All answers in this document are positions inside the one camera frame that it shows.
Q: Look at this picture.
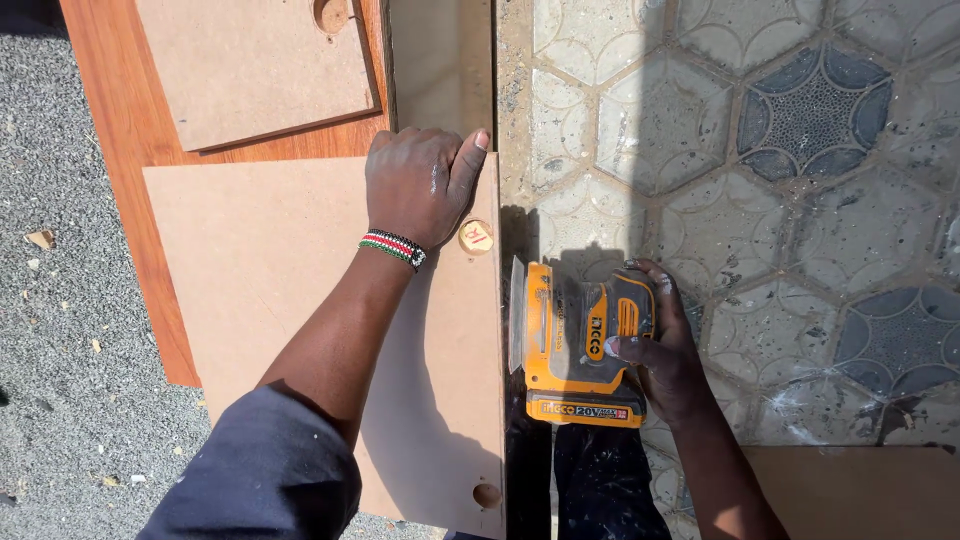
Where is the person's right hand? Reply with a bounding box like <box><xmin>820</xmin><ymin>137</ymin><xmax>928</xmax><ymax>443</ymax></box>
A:
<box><xmin>604</xmin><ymin>258</ymin><xmax>714</xmax><ymax>430</ymax></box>

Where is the person's left hand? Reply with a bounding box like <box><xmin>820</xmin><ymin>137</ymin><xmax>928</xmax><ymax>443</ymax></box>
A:
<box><xmin>364</xmin><ymin>126</ymin><xmax>491</xmax><ymax>252</ymax></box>

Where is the yellow black cordless sander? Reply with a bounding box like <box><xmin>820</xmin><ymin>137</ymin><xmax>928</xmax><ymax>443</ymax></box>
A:
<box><xmin>509</xmin><ymin>255</ymin><xmax>658</xmax><ymax>429</ymax></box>

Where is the large brown fibreboard panel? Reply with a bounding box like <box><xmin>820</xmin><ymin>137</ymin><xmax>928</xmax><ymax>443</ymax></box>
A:
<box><xmin>142</xmin><ymin>153</ymin><xmax>507</xmax><ymax>540</ymax></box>

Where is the pale beige board strip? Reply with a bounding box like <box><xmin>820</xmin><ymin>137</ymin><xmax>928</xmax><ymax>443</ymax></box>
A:
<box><xmin>387</xmin><ymin>0</ymin><xmax>496</xmax><ymax>155</ymax></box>

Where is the person's dark trouser leg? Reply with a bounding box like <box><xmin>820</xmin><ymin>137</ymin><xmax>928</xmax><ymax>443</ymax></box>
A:
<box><xmin>553</xmin><ymin>423</ymin><xmax>672</xmax><ymax>540</ymax></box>

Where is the small brown fibreboard panel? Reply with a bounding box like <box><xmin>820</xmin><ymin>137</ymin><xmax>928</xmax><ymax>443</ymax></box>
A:
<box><xmin>135</xmin><ymin>0</ymin><xmax>381</xmax><ymax>153</ymax></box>

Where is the brown board piece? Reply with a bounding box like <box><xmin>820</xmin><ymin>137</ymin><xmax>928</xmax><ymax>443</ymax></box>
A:
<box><xmin>741</xmin><ymin>445</ymin><xmax>960</xmax><ymax>540</ymax></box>

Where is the reddish wood-grain laminate board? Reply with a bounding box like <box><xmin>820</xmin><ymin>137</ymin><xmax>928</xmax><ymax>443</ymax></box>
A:
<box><xmin>59</xmin><ymin>0</ymin><xmax>397</xmax><ymax>389</ymax></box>

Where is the beaded striped wrist bracelet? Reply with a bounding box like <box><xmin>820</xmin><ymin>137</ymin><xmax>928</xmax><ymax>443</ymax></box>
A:
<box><xmin>358</xmin><ymin>228</ymin><xmax>428</xmax><ymax>270</ymax></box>

